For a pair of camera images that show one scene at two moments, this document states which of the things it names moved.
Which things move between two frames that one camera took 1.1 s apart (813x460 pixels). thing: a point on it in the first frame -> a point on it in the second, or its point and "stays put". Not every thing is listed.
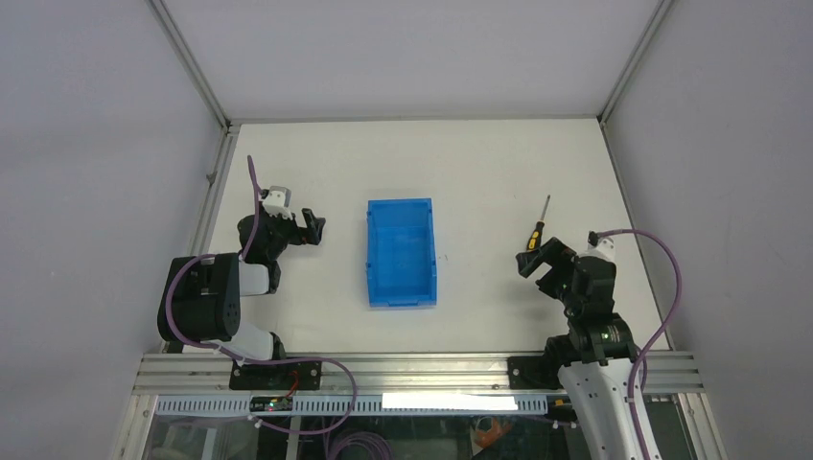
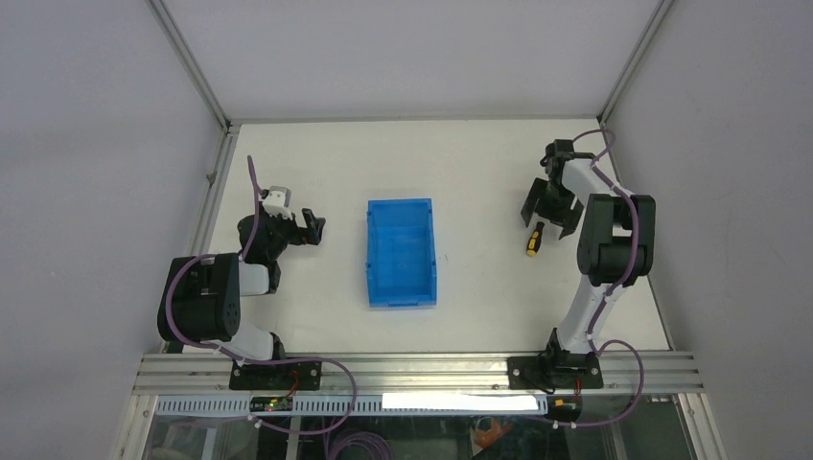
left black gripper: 310,235 stays put
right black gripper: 554,253 -> 568,215
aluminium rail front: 668,374 stays put
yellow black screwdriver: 534,241 stays put
